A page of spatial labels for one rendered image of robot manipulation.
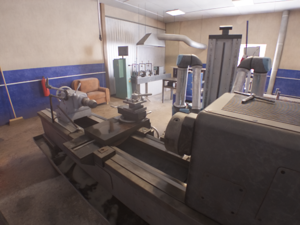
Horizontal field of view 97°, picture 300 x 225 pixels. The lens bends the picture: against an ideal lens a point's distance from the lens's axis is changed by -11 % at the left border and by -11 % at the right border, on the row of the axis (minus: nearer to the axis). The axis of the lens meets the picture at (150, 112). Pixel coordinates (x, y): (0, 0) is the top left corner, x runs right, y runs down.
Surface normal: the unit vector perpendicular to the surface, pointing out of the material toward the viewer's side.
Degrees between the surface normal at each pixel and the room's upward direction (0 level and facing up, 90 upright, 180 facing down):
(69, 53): 90
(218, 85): 90
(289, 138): 45
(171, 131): 62
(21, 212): 0
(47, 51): 90
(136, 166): 0
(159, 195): 0
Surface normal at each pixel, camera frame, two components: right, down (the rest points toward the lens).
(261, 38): -0.62, 0.27
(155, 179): 0.00, -0.94
